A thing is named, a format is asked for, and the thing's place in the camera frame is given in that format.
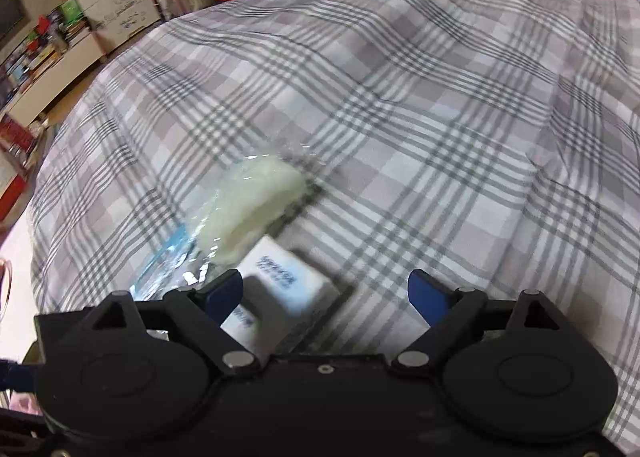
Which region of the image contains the white tissue pack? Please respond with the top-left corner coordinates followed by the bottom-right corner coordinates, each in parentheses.
top-left (220, 304), bottom-right (281, 358)
top-left (235, 236), bottom-right (356, 333)

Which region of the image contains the black television screen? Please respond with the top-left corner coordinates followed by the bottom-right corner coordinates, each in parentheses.
top-left (0, 0), bottom-right (26, 45)

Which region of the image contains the red box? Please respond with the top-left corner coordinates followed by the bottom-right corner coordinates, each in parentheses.
top-left (0, 117), bottom-right (36, 153)

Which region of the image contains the clear plastic bag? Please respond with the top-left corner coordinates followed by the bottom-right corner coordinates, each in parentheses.
top-left (130, 150), bottom-right (311, 305)

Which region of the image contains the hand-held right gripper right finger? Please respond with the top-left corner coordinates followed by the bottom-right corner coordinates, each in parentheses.
top-left (391, 268), bottom-right (563, 372)

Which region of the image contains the grey plaid blanket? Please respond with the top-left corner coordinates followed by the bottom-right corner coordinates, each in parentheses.
top-left (30, 0), bottom-right (640, 453)

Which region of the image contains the low white bookshelf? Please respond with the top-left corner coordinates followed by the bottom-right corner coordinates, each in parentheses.
top-left (0, 2), bottom-right (108, 128)

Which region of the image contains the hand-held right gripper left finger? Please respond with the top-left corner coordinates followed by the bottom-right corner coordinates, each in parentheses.
top-left (82, 269), bottom-right (261, 374)

